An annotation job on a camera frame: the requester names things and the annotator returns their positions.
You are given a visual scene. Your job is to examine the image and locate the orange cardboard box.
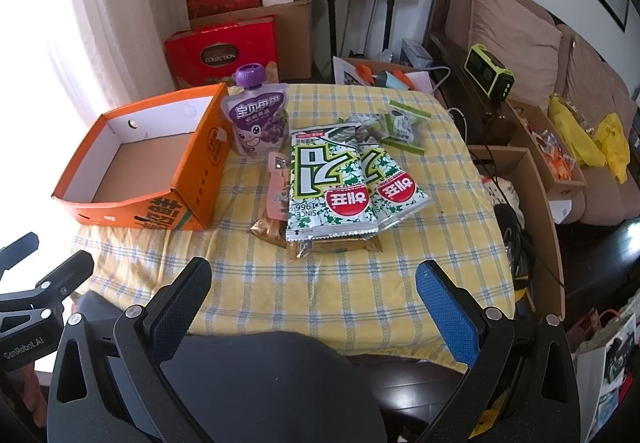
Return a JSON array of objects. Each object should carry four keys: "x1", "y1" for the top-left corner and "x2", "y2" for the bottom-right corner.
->
[{"x1": 52, "y1": 83, "x2": 232, "y2": 231}]

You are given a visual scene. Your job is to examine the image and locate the gold brown snack packet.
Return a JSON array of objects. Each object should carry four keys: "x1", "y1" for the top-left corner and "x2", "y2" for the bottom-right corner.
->
[{"x1": 250, "y1": 216, "x2": 383, "y2": 260}]

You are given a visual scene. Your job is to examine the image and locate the seaweed snack packet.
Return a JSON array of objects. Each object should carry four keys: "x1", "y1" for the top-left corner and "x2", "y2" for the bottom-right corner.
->
[
  {"x1": 359, "y1": 143, "x2": 432, "y2": 232},
  {"x1": 285, "y1": 122, "x2": 378, "y2": 243}
]

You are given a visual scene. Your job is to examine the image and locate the pink snack stick packet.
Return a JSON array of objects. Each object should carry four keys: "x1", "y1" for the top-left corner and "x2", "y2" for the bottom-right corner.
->
[{"x1": 266, "y1": 151, "x2": 290, "y2": 222}]

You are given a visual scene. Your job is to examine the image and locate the purple grape juice pouch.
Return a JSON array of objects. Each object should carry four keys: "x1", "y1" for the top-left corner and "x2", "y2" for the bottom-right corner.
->
[{"x1": 221, "y1": 64, "x2": 288, "y2": 158}]

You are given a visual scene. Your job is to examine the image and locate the yellow plaid tablecloth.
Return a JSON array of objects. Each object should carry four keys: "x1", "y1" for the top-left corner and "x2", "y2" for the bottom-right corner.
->
[{"x1": 74, "y1": 84, "x2": 515, "y2": 367}]

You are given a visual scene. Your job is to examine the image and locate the tall cardboard box by table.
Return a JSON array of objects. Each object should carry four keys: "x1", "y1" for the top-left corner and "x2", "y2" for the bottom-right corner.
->
[{"x1": 468, "y1": 145, "x2": 566, "y2": 321}]

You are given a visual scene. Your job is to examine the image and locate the cardboard box with snacks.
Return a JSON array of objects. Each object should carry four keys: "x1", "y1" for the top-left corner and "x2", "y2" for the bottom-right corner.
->
[{"x1": 506, "y1": 99, "x2": 586, "y2": 200}]

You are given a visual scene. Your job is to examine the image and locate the green white candy packet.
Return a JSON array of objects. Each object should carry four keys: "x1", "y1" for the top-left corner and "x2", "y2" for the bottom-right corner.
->
[{"x1": 383, "y1": 100, "x2": 432, "y2": 156}]

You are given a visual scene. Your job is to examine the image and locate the yellow plastic bag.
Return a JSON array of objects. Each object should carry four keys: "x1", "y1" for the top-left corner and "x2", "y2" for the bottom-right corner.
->
[{"x1": 548, "y1": 93, "x2": 630, "y2": 184}]

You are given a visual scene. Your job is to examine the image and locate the green black radio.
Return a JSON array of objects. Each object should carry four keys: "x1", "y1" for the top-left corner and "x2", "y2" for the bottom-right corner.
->
[{"x1": 463, "y1": 43, "x2": 514, "y2": 103}]

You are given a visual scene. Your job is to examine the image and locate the red collection gift box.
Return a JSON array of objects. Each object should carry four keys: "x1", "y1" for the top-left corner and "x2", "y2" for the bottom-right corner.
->
[{"x1": 164, "y1": 16, "x2": 280, "y2": 88}]

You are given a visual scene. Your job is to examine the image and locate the brown sofa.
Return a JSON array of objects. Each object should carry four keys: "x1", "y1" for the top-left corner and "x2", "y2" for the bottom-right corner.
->
[{"x1": 423, "y1": 0, "x2": 639, "y2": 226}]

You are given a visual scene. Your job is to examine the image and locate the white curtain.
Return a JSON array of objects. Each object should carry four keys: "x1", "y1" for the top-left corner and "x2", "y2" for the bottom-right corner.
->
[{"x1": 40, "y1": 0, "x2": 188, "y2": 123}]

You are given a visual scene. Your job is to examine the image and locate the open cardboard box with tools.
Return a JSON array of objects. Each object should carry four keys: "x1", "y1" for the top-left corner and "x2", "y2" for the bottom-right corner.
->
[{"x1": 332, "y1": 56, "x2": 440, "y2": 95}]

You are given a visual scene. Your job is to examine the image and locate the brown cardboard box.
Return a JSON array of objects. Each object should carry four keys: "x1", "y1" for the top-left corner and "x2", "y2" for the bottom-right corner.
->
[{"x1": 190, "y1": 0, "x2": 312, "y2": 81}]

